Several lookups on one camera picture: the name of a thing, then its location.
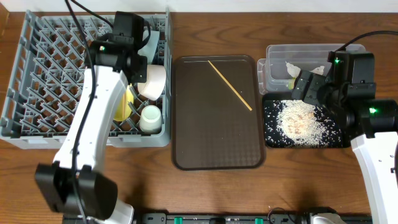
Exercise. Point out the crumpled white tissue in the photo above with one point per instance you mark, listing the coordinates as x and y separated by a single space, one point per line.
294 71

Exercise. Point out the clear plastic waste bin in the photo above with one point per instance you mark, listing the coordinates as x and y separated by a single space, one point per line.
272 70

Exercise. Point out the light blue bowl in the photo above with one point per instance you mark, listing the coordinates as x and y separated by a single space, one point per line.
150 48

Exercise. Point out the yellow round plate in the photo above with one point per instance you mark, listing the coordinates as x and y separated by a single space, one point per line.
128 110

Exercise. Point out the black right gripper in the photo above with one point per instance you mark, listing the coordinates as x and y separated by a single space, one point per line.
316 82

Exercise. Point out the black waste tray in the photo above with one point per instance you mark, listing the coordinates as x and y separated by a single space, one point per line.
270 140

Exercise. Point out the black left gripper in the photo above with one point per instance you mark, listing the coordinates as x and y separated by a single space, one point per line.
138 71

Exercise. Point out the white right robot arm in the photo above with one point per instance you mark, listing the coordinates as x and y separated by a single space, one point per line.
348 92

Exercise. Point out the small pale green cup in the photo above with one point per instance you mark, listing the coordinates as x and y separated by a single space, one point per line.
151 120

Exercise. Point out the dark brown serving tray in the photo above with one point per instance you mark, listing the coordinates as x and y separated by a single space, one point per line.
211 128

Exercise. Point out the wooden chopstick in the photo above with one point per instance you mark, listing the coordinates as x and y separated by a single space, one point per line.
230 86
123 107

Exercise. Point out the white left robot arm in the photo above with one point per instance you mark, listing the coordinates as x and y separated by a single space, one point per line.
74 183

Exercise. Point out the grey plastic dishwasher rack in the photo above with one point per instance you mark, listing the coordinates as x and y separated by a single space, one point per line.
47 79

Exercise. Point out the spilled rice pile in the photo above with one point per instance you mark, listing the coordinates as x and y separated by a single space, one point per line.
300 123

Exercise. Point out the pink white bowl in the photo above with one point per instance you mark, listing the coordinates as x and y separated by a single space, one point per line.
154 86

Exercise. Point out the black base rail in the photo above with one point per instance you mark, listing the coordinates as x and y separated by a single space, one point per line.
162 218

